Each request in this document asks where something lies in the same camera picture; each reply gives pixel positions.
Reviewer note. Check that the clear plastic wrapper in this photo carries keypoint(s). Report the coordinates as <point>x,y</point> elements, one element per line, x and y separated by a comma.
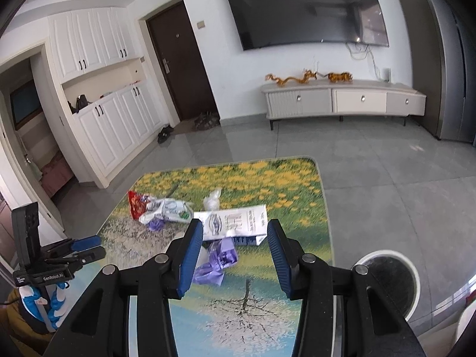
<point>212,200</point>

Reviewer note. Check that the landscape printed table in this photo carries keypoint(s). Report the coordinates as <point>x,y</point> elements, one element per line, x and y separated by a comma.
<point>260,178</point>

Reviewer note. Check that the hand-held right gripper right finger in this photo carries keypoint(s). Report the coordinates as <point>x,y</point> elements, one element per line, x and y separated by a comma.
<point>278,258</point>

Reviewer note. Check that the amber dragon figurine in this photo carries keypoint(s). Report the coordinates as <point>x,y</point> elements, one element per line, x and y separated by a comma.
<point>288,80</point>

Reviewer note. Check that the white television stand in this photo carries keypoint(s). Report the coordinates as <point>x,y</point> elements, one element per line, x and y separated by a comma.
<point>334,100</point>

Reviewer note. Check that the purple plastic bag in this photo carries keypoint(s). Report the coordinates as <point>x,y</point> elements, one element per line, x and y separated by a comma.
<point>219,262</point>

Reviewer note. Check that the translucent plastic scrap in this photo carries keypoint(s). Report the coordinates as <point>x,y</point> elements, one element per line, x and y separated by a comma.
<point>203,257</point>

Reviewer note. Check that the white built-in cabinet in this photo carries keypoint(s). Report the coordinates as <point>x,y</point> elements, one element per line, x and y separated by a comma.
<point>111,134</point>

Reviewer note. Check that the black bag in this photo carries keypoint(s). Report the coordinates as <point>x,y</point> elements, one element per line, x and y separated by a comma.
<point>81,103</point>

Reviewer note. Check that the black wall television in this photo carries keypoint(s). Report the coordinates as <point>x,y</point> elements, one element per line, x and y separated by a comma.
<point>305,7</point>

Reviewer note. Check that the dark brown door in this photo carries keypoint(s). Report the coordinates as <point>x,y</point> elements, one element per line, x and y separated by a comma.
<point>182,63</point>

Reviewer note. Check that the dark framed window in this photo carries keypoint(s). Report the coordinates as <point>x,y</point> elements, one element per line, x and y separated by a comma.
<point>24,106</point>

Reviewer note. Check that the wall light switch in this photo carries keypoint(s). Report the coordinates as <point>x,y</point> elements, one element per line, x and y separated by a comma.
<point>200,24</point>

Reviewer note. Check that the small purple wrapper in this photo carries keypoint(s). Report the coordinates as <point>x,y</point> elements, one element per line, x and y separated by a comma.
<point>156,225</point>

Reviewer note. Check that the brown doormat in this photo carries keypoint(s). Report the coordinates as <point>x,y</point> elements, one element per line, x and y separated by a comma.
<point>184,126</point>

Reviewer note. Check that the small white device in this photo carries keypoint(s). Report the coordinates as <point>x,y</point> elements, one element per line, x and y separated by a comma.
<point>386,74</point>

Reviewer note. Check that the person's left hand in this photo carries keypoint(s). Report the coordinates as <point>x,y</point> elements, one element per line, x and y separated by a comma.
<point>55,305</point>

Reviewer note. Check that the round white trash can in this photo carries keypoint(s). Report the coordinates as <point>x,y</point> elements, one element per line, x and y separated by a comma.
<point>386,282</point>

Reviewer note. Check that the amber tiger figurine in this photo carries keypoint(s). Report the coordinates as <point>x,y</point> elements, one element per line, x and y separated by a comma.
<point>339,77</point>

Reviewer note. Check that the grey refrigerator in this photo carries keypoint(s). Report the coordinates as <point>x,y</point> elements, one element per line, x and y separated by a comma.
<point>424,63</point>

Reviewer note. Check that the black shoes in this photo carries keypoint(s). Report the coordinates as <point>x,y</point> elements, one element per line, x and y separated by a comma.
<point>164,134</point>

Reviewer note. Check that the white green plastic wrapper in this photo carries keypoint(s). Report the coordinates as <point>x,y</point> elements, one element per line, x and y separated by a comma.
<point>167,210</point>

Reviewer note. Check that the red snack packet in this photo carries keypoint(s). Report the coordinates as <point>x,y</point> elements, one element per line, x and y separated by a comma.
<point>135,206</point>

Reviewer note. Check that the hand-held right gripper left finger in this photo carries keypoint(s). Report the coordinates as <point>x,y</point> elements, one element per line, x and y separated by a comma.
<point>189,258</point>

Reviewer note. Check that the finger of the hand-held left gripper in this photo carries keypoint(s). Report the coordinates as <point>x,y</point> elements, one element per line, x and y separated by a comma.
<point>93,254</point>
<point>87,241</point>

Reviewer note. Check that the pink bed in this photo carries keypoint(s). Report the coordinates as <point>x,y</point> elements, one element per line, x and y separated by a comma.
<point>55,173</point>

